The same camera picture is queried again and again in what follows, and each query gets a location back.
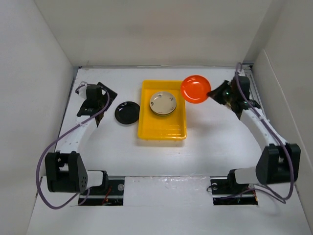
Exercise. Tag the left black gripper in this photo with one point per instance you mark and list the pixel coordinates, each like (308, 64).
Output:
(112, 96)

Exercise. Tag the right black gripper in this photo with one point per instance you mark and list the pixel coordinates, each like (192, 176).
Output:
(215, 94)

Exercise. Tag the orange plate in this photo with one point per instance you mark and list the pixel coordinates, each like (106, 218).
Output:
(163, 115)
(194, 89)

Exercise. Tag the beige patterned plate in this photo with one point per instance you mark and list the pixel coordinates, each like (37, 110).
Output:
(163, 103)

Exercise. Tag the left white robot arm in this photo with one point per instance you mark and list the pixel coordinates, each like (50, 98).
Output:
(65, 169)

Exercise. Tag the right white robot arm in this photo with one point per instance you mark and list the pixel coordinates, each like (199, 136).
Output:
(280, 160)

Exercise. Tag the yellow plastic bin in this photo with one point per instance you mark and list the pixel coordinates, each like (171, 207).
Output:
(153, 127)

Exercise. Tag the black plate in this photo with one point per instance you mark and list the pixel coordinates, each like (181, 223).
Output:
(127, 113)

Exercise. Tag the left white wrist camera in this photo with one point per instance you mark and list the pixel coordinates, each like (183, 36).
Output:
(81, 90)

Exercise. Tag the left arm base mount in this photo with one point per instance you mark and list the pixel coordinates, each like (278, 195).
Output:
(98, 196)

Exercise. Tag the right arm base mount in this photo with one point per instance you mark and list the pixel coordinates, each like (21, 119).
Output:
(223, 194)

